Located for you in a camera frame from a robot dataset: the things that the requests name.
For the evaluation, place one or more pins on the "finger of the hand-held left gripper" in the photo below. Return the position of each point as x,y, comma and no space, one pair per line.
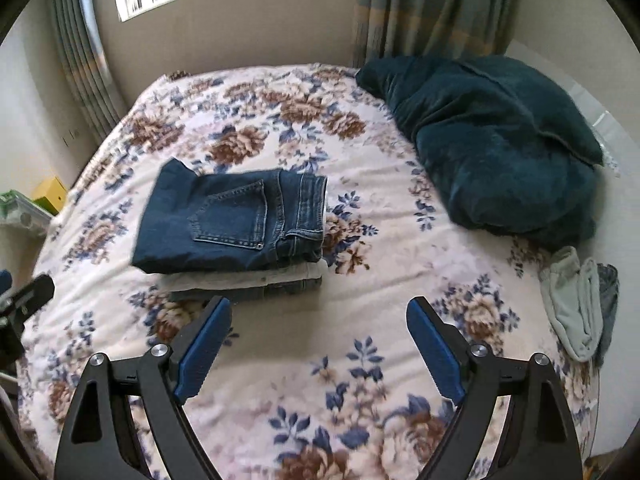
34,294

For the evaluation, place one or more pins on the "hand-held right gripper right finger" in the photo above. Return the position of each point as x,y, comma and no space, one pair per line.
435,350

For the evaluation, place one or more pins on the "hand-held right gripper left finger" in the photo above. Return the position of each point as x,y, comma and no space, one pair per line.
202,350

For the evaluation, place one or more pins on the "dark blue denim pants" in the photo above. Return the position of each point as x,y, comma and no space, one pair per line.
220,220

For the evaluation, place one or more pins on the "folded grey denim pants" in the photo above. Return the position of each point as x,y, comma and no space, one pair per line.
260,292

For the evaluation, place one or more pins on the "folded grey garment underneath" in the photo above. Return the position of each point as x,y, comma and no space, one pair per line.
240,280

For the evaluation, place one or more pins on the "green white plastic box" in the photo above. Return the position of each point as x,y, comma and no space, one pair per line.
22,212

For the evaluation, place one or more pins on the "yellow box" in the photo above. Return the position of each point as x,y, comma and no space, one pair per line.
50,195

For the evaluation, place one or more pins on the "floral plush blanket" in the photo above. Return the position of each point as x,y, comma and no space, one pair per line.
310,350

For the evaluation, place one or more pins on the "grey-green garment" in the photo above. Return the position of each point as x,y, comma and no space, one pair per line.
572,305

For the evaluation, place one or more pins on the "blue-grey garment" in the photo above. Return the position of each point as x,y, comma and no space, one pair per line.
608,305

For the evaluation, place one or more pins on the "dark teal plush blanket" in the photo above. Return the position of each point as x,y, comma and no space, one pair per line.
490,145

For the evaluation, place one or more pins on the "grey-green striped curtain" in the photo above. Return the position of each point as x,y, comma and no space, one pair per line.
430,10
85,60

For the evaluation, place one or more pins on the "white headboard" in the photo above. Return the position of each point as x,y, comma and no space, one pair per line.
590,105

